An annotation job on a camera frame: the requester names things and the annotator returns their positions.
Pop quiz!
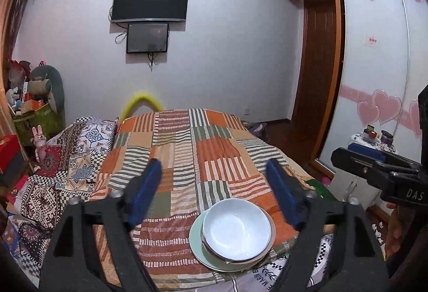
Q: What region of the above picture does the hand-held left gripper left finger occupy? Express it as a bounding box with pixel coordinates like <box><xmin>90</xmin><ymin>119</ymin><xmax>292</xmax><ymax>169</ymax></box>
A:
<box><xmin>39</xmin><ymin>158</ymin><xmax>163</xmax><ymax>292</ymax></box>

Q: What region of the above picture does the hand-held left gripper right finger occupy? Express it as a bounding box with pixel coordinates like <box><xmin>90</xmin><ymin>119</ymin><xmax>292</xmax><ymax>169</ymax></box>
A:
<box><xmin>266</xmin><ymin>159</ymin><xmax>390</xmax><ymax>292</ymax></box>

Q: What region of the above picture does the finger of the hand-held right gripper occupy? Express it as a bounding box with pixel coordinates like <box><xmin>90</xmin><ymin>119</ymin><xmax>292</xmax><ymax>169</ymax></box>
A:
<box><xmin>331</xmin><ymin>147</ymin><xmax>420</xmax><ymax>193</ymax></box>
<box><xmin>348</xmin><ymin>144</ymin><xmax>420</xmax><ymax>173</ymax></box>

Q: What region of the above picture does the pink bowl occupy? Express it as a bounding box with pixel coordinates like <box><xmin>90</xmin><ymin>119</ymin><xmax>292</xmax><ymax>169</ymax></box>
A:
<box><xmin>201</xmin><ymin>203</ymin><xmax>277</xmax><ymax>263</ymax></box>

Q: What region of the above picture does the white bowl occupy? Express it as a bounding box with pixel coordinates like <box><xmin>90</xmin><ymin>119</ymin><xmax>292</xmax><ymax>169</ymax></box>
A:
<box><xmin>202</xmin><ymin>199</ymin><xmax>272</xmax><ymax>262</ymax></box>

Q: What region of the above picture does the green plate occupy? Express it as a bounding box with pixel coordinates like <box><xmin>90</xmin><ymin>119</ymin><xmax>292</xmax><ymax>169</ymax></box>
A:
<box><xmin>189</xmin><ymin>208</ymin><xmax>279</xmax><ymax>272</ymax></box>

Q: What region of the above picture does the person's right hand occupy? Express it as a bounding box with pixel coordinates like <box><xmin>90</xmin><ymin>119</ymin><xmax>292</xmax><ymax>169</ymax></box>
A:
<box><xmin>384</xmin><ymin>202</ymin><xmax>407</xmax><ymax>257</ymax></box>

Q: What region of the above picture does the green cloth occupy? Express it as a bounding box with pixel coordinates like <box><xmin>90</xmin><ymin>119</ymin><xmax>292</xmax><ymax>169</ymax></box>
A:
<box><xmin>304</xmin><ymin>178</ymin><xmax>335</xmax><ymax>203</ymax></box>

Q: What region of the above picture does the striped patchwork blanket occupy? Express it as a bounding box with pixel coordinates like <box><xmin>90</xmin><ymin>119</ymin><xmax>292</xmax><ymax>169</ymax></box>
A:
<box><xmin>89</xmin><ymin>108</ymin><xmax>331</xmax><ymax>289</ymax></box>

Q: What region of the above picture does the purple slipper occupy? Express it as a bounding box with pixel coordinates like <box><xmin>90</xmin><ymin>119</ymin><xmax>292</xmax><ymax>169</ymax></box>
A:
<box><xmin>244</xmin><ymin>122</ymin><xmax>268</xmax><ymax>142</ymax></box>

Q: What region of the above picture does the white heart-sticker sliding door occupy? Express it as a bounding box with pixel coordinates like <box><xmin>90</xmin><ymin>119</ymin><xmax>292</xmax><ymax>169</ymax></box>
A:
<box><xmin>318</xmin><ymin>0</ymin><xmax>410</xmax><ymax>172</ymax></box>
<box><xmin>396</xmin><ymin>0</ymin><xmax>428</xmax><ymax>145</ymax></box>

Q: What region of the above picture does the patterned quilt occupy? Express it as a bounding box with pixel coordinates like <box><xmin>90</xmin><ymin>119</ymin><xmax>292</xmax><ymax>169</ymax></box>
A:
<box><xmin>5</xmin><ymin>116</ymin><xmax>119</xmax><ymax>276</ymax></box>

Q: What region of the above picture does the white printed bedsheet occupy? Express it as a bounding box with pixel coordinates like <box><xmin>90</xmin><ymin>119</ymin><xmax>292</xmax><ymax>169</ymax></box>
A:
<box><xmin>231</xmin><ymin>232</ymin><xmax>335</xmax><ymax>292</ymax></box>

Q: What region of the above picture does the brown wooden door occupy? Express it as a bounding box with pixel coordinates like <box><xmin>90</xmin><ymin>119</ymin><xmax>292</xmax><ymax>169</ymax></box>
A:
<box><xmin>291</xmin><ymin>0</ymin><xmax>338</xmax><ymax>123</ymax></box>

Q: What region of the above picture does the pink rabbit figure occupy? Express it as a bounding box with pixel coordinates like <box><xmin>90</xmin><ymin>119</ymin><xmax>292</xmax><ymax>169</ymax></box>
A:
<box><xmin>31</xmin><ymin>125</ymin><xmax>47</xmax><ymax>162</ymax></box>

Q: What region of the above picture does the green bag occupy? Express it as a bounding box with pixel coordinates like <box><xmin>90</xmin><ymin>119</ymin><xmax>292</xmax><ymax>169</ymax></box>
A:
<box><xmin>13</xmin><ymin>101</ymin><xmax>61</xmax><ymax>145</ymax></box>

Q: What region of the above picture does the dark storage box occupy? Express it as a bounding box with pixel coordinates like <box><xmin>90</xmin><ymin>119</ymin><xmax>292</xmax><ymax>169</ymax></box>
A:
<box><xmin>0</xmin><ymin>153</ymin><xmax>28</xmax><ymax>186</ymax></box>

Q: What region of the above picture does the grey plush toy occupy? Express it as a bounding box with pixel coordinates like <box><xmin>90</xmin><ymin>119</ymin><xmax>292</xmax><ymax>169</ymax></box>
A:
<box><xmin>28</xmin><ymin>65</ymin><xmax>66</xmax><ymax>127</ymax></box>

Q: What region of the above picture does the red box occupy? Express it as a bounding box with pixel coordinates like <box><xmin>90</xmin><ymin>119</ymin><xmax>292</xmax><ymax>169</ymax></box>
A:
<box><xmin>0</xmin><ymin>135</ymin><xmax>21</xmax><ymax>174</ymax></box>

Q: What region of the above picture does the small black monitor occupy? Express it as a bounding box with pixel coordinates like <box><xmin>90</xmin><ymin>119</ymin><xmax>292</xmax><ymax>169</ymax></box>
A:
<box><xmin>126</xmin><ymin>22</ymin><xmax>169</xmax><ymax>54</ymax></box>

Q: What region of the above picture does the orange curtain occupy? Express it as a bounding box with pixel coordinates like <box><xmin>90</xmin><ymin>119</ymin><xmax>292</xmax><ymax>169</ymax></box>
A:
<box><xmin>0</xmin><ymin>0</ymin><xmax>21</xmax><ymax>159</ymax></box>

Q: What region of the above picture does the black hanging cable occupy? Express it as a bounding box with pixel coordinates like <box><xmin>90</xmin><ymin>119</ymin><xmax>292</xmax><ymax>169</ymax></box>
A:
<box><xmin>148</xmin><ymin>52</ymin><xmax>161</xmax><ymax>72</ymax></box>

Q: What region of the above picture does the black wall television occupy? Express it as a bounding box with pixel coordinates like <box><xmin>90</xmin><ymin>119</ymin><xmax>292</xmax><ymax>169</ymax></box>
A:
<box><xmin>111</xmin><ymin>0</ymin><xmax>190</xmax><ymax>24</ymax></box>

